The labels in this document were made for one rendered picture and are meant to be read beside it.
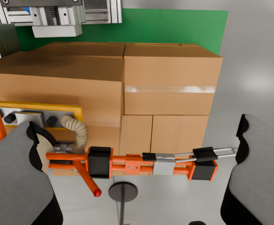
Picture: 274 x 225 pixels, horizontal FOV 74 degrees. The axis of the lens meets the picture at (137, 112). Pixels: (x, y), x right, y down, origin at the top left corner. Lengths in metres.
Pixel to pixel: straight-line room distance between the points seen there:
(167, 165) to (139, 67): 0.67
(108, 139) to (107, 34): 1.02
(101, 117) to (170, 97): 0.56
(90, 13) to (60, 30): 0.78
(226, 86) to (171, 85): 0.88
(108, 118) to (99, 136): 0.11
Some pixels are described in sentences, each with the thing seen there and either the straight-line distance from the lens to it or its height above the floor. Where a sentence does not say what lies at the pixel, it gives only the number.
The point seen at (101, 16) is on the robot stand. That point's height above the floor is 0.23.
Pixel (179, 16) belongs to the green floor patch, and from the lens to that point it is 1.67.
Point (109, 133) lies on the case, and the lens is 0.85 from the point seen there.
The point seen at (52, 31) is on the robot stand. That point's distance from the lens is 0.69.
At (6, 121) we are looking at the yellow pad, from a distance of 0.75.
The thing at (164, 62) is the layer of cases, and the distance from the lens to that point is 1.13.
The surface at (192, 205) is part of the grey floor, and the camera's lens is 3.07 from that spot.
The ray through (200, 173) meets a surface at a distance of 0.68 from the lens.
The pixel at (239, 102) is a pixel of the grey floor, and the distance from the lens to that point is 2.12.
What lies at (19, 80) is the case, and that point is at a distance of 0.85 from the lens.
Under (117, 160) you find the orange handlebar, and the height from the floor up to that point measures 1.19.
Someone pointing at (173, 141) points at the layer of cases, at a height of 0.54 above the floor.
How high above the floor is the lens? 1.63
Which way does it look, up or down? 61 degrees down
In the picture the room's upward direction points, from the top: 177 degrees clockwise
